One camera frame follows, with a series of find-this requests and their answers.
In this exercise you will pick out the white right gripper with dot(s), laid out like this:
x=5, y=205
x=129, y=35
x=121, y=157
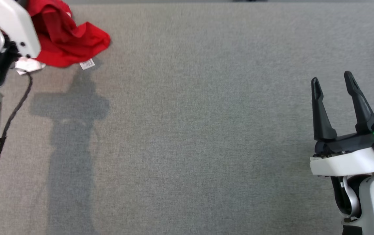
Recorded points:
x=343, y=161

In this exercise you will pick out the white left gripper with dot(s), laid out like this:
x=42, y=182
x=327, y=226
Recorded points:
x=10, y=19

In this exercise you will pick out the red basketball jersey number 23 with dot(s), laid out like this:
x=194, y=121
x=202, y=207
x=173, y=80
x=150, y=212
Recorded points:
x=66, y=42

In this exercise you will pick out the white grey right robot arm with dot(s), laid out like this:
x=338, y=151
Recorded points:
x=369, y=202

